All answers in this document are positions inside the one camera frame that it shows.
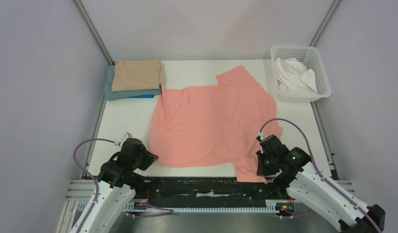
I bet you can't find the pink t shirt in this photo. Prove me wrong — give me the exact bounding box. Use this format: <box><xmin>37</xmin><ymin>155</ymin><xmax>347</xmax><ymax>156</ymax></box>
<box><xmin>149</xmin><ymin>66</ymin><xmax>282</xmax><ymax>183</ymax></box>

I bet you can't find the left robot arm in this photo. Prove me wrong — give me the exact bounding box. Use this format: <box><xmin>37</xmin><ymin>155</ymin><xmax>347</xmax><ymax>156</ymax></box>
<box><xmin>71</xmin><ymin>137</ymin><xmax>158</xmax><ymax>233</ymax></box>

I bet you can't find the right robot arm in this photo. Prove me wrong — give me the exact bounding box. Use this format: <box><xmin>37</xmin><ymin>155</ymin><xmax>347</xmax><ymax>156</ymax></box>
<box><xmin>256</xmin><ymin>132</ymin><xmax>385</xmax><ymax>233</ymax></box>

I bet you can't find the blue folded t shirt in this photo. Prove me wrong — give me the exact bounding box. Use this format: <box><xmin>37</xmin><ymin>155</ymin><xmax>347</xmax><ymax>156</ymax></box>
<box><xmin>104</xmin><ymin>66</ymin><xmax>162</xmax><ymax>100</ymax></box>

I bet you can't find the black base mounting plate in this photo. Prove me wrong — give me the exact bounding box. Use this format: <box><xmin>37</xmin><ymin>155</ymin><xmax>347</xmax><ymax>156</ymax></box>
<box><xmin>126</xmin><ymin>176</ymin><xmax>295</xmax><ymax>211</ymax></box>

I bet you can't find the beige folded t shirt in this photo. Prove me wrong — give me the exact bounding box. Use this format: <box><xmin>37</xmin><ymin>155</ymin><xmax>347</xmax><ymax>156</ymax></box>
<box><xmin>111</xmin><ymin>59</ymin><xmax>164</xmax><ymax>92</ymax></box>

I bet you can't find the white t shirt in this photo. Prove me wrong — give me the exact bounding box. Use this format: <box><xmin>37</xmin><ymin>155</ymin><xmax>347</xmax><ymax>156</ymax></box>
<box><xmin>275</xmin><ymin>58</ymin><xmax>317</xmax><ymax>95</ymax></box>

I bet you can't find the white plastic laundry basket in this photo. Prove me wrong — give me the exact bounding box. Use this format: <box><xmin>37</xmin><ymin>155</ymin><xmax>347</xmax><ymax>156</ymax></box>
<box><xmin>270</xmin><ymin>45</ymin><xmax>331</xmax><ymax>102</ymax></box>

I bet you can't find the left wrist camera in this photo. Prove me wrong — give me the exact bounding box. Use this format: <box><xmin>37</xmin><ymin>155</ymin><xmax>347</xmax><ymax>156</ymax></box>
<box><xmin>119</xmin><ymin>132</ymin><xmax>133</xmax><ymax>145</ymax></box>

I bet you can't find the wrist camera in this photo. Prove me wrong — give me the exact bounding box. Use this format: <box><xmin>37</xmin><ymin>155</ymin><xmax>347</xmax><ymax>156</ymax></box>
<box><xmin>256</xmin><ymin>132</ymin><xmax>267</xmax><ymax>142</ymax></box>
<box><xmin>119</xmin><ymin>132</ymin><xmax>133</xmax><ymax>145</ymax></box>

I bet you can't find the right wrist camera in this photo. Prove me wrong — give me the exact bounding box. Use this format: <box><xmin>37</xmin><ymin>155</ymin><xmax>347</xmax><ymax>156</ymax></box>
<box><xmin>256</xmin><ymin>132</ymin><xmax>267</xmax><ymax>142</ymax></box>

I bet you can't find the white slotted cable duct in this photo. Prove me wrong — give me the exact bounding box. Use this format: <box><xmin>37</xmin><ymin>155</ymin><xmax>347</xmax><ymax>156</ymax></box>
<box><xmin>76</xmin><ymin>200</ymin><xmax>283</xmax><ymax>214</ymax></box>

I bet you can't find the aluminium frame rail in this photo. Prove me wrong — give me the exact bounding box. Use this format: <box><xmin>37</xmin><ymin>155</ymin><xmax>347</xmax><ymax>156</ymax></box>
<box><xmin>66</xmin><ymin>179</ymin><xmax>358</xmax><ymax>202</ymax></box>

